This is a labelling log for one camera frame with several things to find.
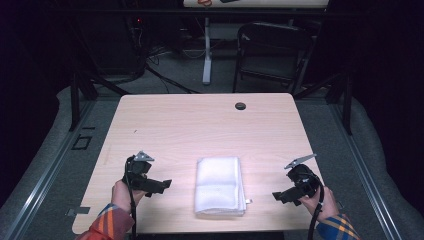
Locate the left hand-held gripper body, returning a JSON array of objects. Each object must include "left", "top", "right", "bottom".
[{"left": 122, "top": 150, "right": 155, "bottom": 193}]

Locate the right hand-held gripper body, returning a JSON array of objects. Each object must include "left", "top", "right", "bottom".
[{"left": 283, "top": 153, "right": 323, "bottom": 201}]

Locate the white metal table leg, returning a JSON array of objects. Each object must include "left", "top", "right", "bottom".
[{"left": 201, "top": 17, "right": 214, "bottom": 86}]

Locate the thick black floor cable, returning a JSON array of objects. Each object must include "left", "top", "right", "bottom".
[{"left": 143, "top": 62, "right": 202, "bottom": 95}]

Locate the left hand-held gripper black cable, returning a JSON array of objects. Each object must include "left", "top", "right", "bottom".
[{"left": 123, "top": 155, "right": 138, "bottom": 240}]

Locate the hand-held gripper black cable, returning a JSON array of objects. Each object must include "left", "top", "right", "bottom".
[
  {"left": 306, "top": 175, "right": 326, "bottom": 240},
  {"left": 123, "top": 155, "right": 138, "bottom": 240}
]

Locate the person's left hand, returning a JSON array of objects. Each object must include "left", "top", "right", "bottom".
[{"left": 110, "top": 179, "right": 148, "bottom": 214}]

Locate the person's right hand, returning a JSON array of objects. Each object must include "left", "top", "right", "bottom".
[{"left": 297, "top": 185, "right": 340, "bottom": 223}]

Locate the white mesh zipper bag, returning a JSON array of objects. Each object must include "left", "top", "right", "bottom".
[{"left": 193, "top": 156, "right": 253, "bottom": 217}]

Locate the black horizontal frame bar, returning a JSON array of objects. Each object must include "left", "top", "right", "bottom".
[{"left": 49, "top": 8, "right": 334, "bottom": 20}]

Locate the black metal frame post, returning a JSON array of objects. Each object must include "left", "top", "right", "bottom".
[
  {"left": 67, "top": 70, "right": 131, "bottom": 133},
  {"left": 293, "top": 70, "right": 354, "bottom": 136}
]

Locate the dark equipment with red light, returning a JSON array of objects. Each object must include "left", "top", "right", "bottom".
[{"left": 79, "top": 13, "right": 148, "bottom": 77}]

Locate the black folding chair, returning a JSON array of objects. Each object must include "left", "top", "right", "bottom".
[{"left": 232, "top": 21, "right": 316, "bottom": 96}]

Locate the grey metal floor rail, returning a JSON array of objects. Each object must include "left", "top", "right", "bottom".
[
  {"left": 0, "top": 99, "right": 98, "bottom": 240},
  {"left": 328, "top": 99, "right": 405, "bottom": 240}
]

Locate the thin white floor cable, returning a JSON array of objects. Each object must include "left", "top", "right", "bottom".
[{"left": 181, "top": 39, "right": 228, "bottom": 60}]

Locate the right hand-held gripper black cable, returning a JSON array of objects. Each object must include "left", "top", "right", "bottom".
[{"left": 306, "top": 175, "right": 326, "bottom": 240}]

